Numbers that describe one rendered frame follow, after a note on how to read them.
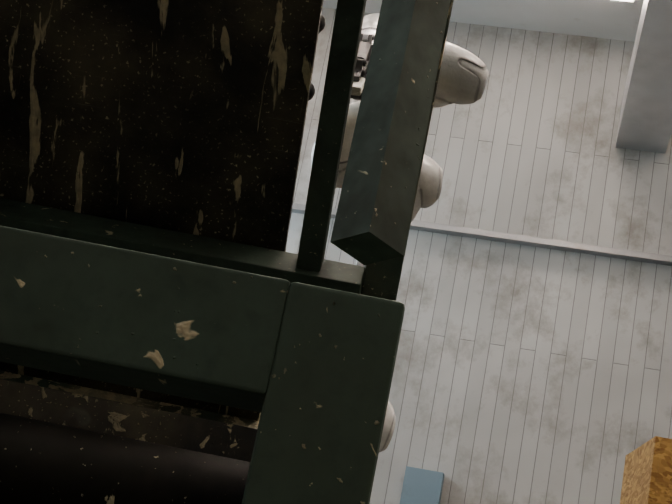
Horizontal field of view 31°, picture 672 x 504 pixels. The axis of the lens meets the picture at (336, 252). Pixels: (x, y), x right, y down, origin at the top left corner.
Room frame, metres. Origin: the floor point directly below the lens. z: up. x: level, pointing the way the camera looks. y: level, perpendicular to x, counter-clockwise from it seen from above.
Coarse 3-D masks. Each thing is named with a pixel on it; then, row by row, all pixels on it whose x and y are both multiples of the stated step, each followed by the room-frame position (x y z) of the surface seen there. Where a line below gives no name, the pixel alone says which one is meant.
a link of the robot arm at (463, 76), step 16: (448, 48) 2.16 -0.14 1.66; (448, 64) 2.16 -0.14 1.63; (464, 64) 2.16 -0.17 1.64; (480, 64) 2.18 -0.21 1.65; (448, 80) 2.17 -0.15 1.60; (464, 80) 2.17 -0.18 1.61; (480, 80) 2.18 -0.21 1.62; (448, 96) 2.21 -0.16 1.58; (464, 96) 2.20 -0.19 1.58; (480, 96) 2.21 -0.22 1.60; (352, 112) 2.48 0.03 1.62; (352, 128) 2.51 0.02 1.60
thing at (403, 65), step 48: (384, 0) 0.97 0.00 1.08; (432, 0) 0.95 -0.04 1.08; (384, 48) 0.95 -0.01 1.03; (432, 48) 0.95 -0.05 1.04; (384, 96) 0.93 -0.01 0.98; (432, 96) 0.95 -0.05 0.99; (384, 144) 0.91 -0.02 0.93; (384, 192) 0.91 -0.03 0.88; (336, 240) 0.92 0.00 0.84; (384, 240) 0.91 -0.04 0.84
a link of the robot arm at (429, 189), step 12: (432, 168) 2.72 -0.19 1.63; (420, 180) 2.71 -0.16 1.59; (432, 180) 2.72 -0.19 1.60; (420, 192) 2.73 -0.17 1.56; (432, 192) 2.73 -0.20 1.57; (420, 204) 2.75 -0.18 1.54; (432, 204) 2.78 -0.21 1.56; (360, 264) 2.80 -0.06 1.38; (384, 432) 2.86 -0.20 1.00; (384, 444) 2.89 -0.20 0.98
